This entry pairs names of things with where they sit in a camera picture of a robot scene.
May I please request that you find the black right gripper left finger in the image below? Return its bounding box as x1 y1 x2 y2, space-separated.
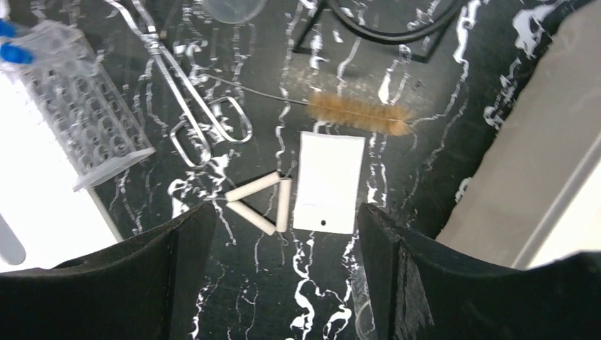
1 203 216 339

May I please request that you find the clear glass dish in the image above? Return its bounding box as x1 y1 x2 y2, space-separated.
352 276 377 340

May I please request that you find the white plastic bin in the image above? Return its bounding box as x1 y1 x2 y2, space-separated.
437 1 600 269

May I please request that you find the clear plastic funnel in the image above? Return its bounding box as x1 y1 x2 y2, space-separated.
202 0 267 24

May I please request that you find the white clay pipe triangle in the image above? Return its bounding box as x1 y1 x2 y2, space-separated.
224 171 293 236

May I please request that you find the white paper packet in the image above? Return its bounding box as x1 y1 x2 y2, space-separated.
293 132 365 234

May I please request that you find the brown test tube brush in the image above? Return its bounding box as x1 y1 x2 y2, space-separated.
204 74 412 137

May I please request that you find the black wire tripod ring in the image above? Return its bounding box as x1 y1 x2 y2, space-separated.
291 0 471 64

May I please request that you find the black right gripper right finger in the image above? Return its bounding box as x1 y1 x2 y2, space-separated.
356 203 600 339

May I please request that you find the clear plastic tube rack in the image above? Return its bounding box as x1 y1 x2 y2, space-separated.
1 20 155 191

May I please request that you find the blue capped vial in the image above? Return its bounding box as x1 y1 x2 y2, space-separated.
0 43 34 64
0 19 18 38

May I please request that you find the white bin lid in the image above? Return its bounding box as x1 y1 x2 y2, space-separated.
1 74 123 272

